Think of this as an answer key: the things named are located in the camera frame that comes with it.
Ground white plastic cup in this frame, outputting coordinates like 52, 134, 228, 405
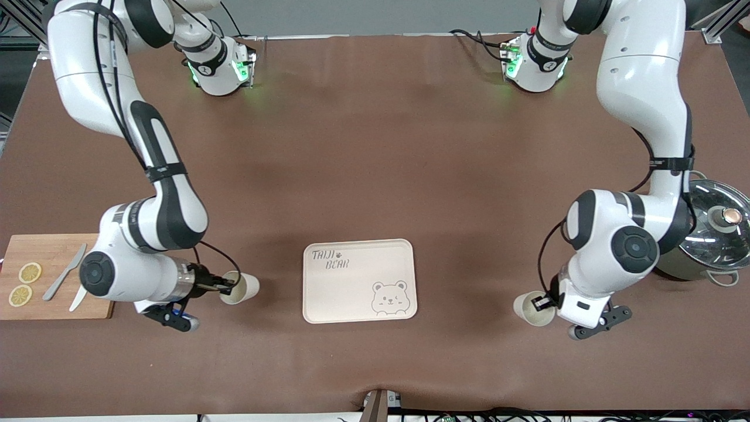
513, 291, 556, 327
220, 271, 260, 305

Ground beige bear print tray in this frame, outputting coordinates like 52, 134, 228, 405
302, 239, 418, 324

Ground grey-green electric pot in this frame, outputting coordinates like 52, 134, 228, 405
655, 170, 750, 288

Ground grey plastic knife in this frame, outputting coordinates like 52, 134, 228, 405
42, 243, 88, 302

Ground glass pot lid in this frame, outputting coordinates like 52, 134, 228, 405
679, 179, 750, 271

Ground bamboo cutting board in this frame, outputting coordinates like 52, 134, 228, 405
0, 234, 115, 321

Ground brown table cover mat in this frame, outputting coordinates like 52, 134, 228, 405
0, 32, 750, 418

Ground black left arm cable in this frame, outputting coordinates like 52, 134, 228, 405
537, 126, 696, 297

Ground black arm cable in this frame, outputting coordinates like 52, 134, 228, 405
537, 126, 696, 297
91, 0, 242, 282

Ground grey table edge mount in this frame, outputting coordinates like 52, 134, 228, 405
362, 388, 403, 422

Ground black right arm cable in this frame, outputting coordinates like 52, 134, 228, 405
91, 0, 242, 282

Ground black right base cable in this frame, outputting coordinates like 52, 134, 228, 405
220, 16, 258, 42

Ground black base cable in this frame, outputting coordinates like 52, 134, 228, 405
449, 28, 513, 62
220, 16, 258, 42

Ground black left base cable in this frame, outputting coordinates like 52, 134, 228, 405
449, 28, 513, 62

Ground aluminium frame profile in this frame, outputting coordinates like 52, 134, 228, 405
0, 0, 59, 49
691, 0, 750, 45

